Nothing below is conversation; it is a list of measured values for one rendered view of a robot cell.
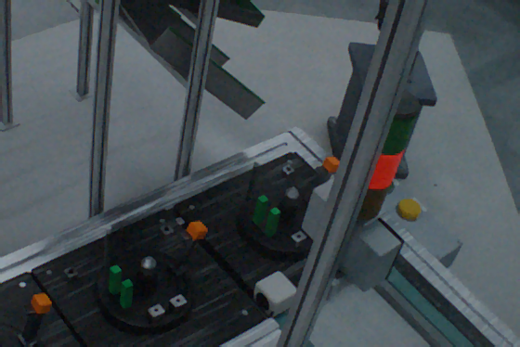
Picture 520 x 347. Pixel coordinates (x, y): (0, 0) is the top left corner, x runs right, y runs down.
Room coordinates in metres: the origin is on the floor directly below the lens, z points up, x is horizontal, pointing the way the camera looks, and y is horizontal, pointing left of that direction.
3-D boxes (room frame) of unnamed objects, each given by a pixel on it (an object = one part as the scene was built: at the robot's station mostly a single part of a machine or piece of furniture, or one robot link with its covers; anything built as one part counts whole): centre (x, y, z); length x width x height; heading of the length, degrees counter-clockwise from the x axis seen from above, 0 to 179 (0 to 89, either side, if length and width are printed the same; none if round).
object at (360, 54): (1.23, -0.26, 0.96); 0.15 x 0.15 x 0.20; 11
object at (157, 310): (0.70, 0.08, 1.01); 0.24 x 0.24 x 0.13; 46
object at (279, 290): (0.75, -0.10, 0.97); 0.05 x 0.05 x 0.04; 46
